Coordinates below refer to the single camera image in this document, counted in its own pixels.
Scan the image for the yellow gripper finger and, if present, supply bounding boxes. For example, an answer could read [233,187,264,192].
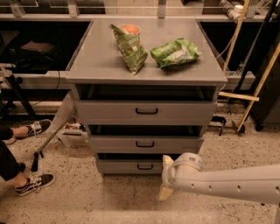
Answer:
[158,155,174,201]

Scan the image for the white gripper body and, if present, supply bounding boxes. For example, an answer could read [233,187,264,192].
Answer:
[162,158,186,188]

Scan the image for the grey bottom drawer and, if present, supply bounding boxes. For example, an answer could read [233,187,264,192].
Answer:
[96,160,164,175]

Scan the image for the grey drawer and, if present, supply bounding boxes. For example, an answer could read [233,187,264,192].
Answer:
[76,100,217,126]
[88,136,203,154]
[96,160,164,175]

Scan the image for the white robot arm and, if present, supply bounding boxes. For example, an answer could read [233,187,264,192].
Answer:
[159,152,280,224]

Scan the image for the grey drawer cabinet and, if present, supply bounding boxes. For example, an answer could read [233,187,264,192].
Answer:
[65,17,228,179]

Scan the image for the grey middle drawer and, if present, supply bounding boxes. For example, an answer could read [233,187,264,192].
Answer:
[88,136,203,154]

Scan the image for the grey top drawer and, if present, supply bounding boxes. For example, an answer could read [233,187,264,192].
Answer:
[76,100,217,126]

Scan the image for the clear plastic box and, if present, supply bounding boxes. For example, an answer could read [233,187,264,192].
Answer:
[57,123,88,147]

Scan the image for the lying green chip bag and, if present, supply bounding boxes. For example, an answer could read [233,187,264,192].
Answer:
[150,38,201,68]

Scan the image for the grey tripod leg pole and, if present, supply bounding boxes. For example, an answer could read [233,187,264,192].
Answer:
[31,91,76,172]

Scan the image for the upright green chip bag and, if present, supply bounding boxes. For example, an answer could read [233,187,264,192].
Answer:
[110,24,148,75]

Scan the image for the black sneaker near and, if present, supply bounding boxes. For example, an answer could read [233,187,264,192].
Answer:
[15,174,55,196]

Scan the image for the black sneaker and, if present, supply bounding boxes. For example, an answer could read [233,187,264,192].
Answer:
[27,119,52,137]
[15,174,55,196]

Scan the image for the black sneaker far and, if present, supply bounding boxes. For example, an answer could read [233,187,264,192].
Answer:
[27,119,52,137]

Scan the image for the orange cup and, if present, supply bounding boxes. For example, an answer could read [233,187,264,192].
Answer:
[118,24,141,35]

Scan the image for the person leg black trousers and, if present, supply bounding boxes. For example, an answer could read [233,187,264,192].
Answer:
[0,126,29,188]

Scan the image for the white bottle on shelf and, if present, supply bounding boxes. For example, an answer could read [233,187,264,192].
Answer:
[220,0,243,21]

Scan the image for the black box on shelf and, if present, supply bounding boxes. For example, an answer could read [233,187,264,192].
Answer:
[20,41,55,55]

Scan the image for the wooden easel frame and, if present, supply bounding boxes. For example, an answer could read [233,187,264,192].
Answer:
[218,0,280,134]

